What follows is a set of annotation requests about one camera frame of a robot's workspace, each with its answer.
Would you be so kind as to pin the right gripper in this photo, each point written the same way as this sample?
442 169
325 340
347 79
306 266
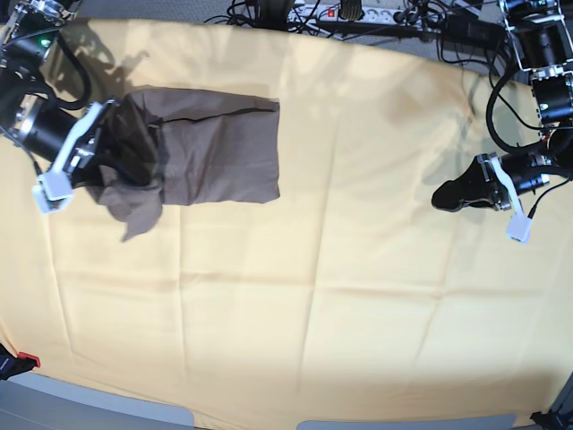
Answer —
41 128

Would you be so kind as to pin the red black clamp left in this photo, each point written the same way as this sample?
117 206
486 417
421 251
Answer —
12 365

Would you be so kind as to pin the brown T-shirt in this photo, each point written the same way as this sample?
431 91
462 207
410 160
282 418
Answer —
199 146

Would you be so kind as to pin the white power strip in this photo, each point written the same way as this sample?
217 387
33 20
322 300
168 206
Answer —
333 13

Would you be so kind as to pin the black clamp right corner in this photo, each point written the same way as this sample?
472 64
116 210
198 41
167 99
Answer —
552 420

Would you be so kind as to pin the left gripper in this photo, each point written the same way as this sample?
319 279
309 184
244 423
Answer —
479 188

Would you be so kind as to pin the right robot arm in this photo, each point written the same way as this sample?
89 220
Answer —
31 31

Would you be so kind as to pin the yellow table cloth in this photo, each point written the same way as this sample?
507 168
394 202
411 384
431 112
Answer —
348 298

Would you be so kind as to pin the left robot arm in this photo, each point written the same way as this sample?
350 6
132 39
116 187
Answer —
536 40

